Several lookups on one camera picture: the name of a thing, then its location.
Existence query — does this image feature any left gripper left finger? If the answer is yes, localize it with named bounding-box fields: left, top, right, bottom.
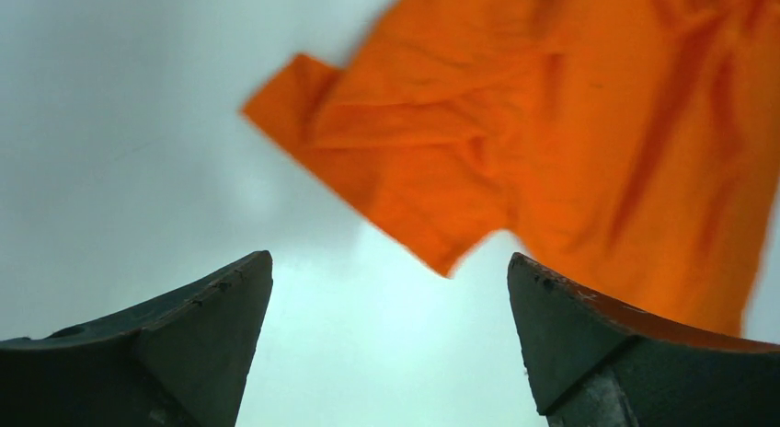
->
left=1, top=251, right=273, bottom=426

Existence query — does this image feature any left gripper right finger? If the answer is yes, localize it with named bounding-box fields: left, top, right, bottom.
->
left=507, top=253, right=779, bottom=427

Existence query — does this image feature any orange t-shirt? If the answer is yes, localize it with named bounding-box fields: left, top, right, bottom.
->
left=244, top=0, right=779, bottom=336

